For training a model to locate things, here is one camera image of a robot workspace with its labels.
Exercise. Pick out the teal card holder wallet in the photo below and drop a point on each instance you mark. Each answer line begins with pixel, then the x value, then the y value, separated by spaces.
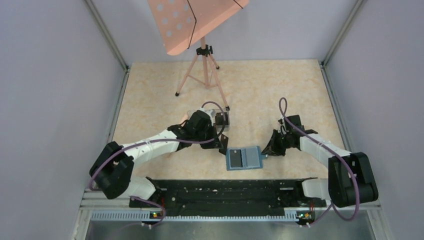
pixel 251 158

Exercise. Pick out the pink music stand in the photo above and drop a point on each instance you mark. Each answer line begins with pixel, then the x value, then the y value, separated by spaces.
pixel 182 23

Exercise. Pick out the clear plastic box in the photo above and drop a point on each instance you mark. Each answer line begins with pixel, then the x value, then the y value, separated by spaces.
pixel 202 118

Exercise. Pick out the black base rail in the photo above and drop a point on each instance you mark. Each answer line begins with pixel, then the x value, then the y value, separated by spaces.
pixel 232 198

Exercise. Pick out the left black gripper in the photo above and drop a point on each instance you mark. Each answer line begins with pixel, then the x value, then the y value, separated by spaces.
pixel 211 145

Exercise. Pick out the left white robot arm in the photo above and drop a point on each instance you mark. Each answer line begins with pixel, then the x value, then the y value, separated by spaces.
pixel 112 171

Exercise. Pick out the pink toy microphone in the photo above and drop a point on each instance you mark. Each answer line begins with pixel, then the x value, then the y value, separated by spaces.
pixel 184 118

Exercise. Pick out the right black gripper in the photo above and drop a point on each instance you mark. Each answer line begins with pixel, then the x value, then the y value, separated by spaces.
pixel 272 148

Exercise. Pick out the black card stack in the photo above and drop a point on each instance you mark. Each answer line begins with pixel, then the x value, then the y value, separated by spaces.
pixel 222 119

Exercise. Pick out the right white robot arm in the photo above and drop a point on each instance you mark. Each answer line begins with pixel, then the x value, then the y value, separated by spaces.
pixel 350 178

